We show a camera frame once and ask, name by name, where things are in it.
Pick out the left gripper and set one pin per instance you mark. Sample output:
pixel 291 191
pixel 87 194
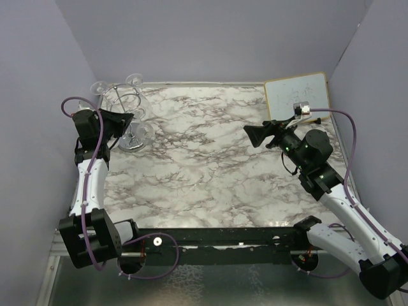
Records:
pixel 121 120

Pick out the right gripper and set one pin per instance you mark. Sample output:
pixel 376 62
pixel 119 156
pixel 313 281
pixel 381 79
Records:
pixel 259 133

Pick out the clear wine glass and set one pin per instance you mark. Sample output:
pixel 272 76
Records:
pixel 134 79
pixel 143 112
pixel 98 88

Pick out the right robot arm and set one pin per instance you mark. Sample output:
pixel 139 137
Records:
pixel 378 257

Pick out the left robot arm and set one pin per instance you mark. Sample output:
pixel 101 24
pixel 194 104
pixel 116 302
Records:
pixel 88 233

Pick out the chrome wine glass rack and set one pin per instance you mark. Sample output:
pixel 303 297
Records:
pixel 125 98

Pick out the small whiteboard on stand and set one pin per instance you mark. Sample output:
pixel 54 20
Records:
pixel 281 94

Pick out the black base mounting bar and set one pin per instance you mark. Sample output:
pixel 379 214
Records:
pixel 219 246

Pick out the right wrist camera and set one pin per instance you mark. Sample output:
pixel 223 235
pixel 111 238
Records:
pixel 301 114

